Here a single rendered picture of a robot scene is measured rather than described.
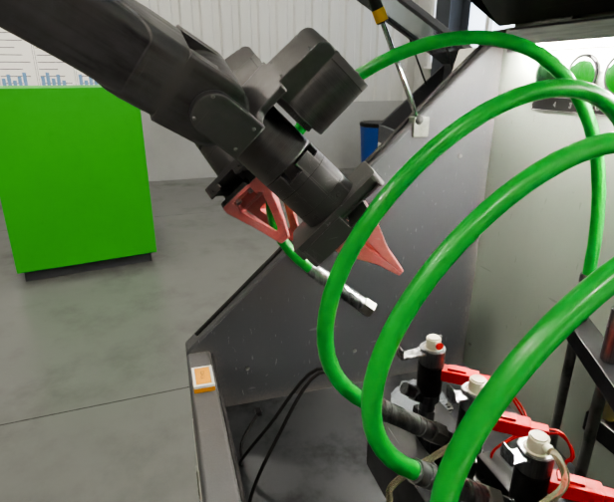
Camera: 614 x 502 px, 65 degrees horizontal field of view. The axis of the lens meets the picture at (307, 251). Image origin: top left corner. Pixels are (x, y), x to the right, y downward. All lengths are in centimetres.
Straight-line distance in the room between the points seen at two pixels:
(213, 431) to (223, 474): 7
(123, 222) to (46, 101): 94
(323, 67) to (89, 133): 331
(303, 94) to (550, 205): 49
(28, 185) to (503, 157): 325
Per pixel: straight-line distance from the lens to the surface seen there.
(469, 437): 26
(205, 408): 71
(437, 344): 54
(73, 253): 385
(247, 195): 57
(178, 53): 37
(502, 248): 89
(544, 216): 81
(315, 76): 41
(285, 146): 42
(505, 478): 57
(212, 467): 62
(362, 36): 766
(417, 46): 55
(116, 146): 370
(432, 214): 87
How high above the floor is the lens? 138
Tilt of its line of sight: 20 degrees down
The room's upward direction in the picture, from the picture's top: straight up
